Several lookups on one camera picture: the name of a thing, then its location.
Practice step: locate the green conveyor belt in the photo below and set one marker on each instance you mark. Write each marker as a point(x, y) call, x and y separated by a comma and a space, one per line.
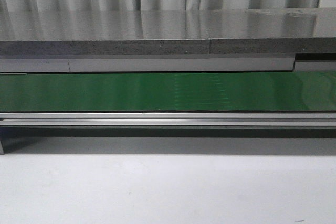
point(241, 91)

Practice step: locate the aluminium conveyor frame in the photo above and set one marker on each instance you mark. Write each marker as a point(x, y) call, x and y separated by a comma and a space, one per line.
point(171, 132)

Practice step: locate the grey stone counter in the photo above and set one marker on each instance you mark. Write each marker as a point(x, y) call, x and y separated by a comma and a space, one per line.
point(299, 39)

